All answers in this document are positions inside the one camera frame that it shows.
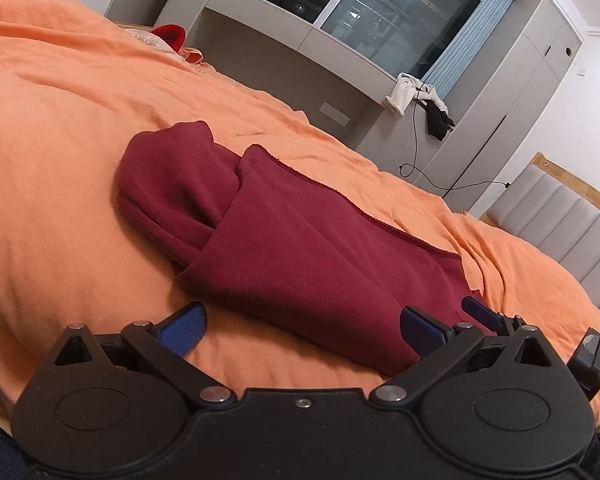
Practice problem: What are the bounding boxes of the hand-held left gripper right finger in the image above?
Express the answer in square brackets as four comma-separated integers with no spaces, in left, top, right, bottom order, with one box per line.
[370,305,556,408]

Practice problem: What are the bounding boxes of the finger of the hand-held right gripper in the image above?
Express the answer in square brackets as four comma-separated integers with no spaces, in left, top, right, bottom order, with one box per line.
[462,296,528,337]

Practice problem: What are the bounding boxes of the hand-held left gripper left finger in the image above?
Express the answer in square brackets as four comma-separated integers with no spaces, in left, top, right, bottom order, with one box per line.
[52,302,237,409]

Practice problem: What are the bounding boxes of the dark red long-sleeve shirt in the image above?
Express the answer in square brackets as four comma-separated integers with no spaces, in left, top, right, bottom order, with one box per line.
[116,121,498,377]

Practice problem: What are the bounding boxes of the grey padded wooden headboard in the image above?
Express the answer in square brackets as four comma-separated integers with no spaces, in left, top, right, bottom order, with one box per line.
[480,152,600,311]

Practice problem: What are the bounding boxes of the black cloth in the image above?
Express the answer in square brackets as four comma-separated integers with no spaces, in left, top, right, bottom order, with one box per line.
[425,99,456,142]

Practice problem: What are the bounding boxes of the orange bed blanket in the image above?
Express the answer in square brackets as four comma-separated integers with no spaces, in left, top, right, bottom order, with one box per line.
[0,0,600,416]

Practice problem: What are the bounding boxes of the white cloth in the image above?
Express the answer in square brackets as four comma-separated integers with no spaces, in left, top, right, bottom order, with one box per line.
[384,72,451,118]

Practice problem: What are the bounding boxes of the grey built-in wardrobe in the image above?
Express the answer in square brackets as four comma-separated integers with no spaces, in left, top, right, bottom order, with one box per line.
[105,0,583,216]

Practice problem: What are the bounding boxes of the blue pleated curtain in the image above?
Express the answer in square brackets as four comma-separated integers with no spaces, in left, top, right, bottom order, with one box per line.
[422,0,517,101]

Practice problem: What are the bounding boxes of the pale patterned pillow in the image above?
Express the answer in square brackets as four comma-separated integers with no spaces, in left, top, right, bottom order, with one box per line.
[122,25,206,67]

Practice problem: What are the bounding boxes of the large window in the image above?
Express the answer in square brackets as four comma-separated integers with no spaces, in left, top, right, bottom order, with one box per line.
[240,0,486,78]

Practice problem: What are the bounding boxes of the red knitted hat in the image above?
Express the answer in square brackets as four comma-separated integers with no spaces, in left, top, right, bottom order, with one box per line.
[152,23,187,53]

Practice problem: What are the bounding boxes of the grey window bench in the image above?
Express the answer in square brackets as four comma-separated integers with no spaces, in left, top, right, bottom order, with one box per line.
[205,0,398,108]

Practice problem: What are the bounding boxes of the black cable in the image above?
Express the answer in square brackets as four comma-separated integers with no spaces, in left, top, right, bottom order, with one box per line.
[397,87,512,193]

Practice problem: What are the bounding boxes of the white wall socket plate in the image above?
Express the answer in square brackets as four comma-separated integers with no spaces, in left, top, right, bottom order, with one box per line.
[319,102,352,126]

